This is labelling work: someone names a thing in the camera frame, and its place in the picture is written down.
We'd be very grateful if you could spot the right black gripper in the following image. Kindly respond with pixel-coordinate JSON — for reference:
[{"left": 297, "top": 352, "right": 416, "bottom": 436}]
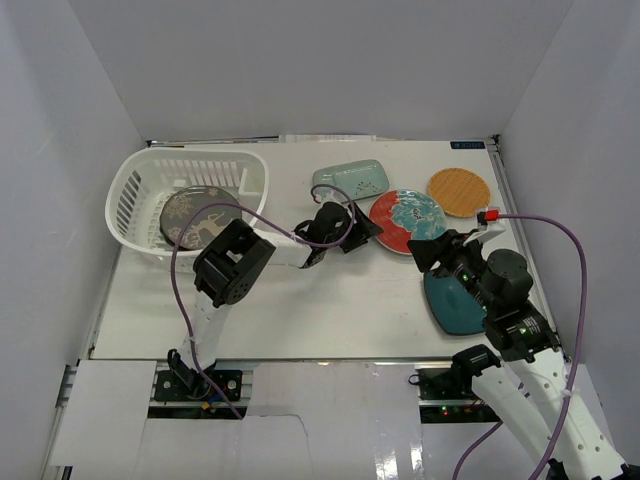
[{"left": 406, "top": 229, "right": 495, "bottom": 314}]

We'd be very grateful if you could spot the red and teal floral plate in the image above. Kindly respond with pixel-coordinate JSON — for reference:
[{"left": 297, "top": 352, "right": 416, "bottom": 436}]
[{"left": 369, "top": 189, "right": 447, "bottom": 255}]

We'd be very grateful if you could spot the light green rectangular plate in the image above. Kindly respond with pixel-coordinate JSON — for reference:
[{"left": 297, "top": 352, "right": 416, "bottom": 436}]
[{"left": 312, "top": 159, "right": 390, "bottom": 201}]

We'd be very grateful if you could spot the grey deer pattern plate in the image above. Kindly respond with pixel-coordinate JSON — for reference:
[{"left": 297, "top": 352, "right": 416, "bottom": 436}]
[{"left": 159, "top": 186, "right": 242, "bottom": 251}]

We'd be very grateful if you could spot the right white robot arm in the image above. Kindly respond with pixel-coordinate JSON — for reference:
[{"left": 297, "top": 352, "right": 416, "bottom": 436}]
[{"left": 408, "top": 230, "right": 632, "bottom": 479}]

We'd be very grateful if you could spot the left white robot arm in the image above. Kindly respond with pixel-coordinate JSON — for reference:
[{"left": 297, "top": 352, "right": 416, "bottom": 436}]
[{"left": 167, "top": 201, "right": 383, "bottom": 402}]

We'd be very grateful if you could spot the white plastic dish bin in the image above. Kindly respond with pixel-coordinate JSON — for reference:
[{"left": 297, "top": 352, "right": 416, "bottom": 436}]
[{"left": 105, "top": 147, "right": 269, "bottom": 270}]

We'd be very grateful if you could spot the dark teal angular plate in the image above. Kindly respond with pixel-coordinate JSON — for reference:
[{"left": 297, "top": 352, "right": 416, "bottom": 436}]
[{"left": 423, "top": 272, "right": 485, "bottom": 336}]

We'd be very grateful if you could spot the orange woven round plate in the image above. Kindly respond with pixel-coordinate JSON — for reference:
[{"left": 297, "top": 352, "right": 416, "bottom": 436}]
[{"left": 427, "top": 168, "right": 491, "bottom": 218}]

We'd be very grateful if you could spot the blue label sticker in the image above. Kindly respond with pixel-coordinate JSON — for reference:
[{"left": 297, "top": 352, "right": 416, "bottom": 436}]
[{"left": 450, "top": 141, "right": 486, "bottom": 150}]

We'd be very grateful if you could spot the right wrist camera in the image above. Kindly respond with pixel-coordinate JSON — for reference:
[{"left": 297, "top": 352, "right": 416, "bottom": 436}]
[{"left": 465, "top": 207, "right": 506, "bottom": 245}]

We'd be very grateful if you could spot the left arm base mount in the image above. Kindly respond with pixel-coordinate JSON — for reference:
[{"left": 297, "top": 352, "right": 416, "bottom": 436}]
[{"left": 147, "top": 370, "right": 248, "bottom": 420}]

